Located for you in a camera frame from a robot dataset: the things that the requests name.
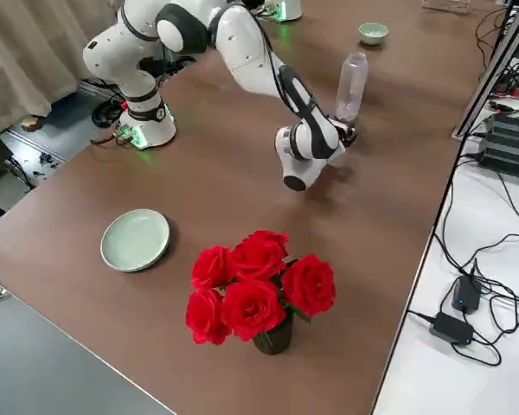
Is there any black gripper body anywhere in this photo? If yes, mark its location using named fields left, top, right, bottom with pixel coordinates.
left=337, top=124, right=358, bottom=148

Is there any transparent plastic bottle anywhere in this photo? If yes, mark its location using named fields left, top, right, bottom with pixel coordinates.
left=335, top=51, right=369, bottom=125

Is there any pale green bowl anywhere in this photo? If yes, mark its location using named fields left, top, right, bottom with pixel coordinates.
left=357, top=22, right=391, bottom=47

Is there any black power supply box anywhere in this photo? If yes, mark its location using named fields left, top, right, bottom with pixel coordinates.
left=477, top=112, right=519, bottom=179

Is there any red rose bouquet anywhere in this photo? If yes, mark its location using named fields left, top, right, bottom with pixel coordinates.
left=185, top=230, right=337, bottom=346

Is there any black power adapter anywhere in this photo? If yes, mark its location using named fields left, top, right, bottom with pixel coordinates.
left=452, top=275, right=482, bottom=315
left=429, top=311, right=475, bottom=345

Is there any black vase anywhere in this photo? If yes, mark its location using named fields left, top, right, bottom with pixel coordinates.
left=253, top=317, right=295, bottom=356

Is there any pale green plate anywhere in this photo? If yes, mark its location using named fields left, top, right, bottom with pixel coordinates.
left=100, top=208, right=172, bottom=273

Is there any beige curtain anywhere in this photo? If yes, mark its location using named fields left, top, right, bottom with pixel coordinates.
left=0, top=0, right=127, bottom=140

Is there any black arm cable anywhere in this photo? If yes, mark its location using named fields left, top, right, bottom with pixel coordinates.
left=257, top=16, right=322, bottom=127

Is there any aluminium frame post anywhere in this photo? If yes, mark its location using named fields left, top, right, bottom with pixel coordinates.
left=452, top=0, right=519, bottom=140

